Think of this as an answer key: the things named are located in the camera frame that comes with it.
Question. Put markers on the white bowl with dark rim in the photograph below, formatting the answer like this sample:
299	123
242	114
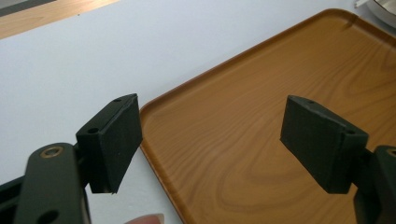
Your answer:
387	5

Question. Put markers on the wooden table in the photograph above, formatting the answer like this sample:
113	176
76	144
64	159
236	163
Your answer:
37	21

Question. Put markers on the white plate with dark rim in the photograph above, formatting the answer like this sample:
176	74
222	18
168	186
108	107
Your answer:
378	19

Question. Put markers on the white table cover sheet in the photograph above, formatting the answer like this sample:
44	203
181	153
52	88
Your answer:
62	81

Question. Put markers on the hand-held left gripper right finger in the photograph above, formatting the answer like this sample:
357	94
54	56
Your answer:
323	146

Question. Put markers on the brown wooden tray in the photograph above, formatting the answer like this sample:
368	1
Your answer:
249	130

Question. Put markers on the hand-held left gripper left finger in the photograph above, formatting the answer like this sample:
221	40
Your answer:
115	143

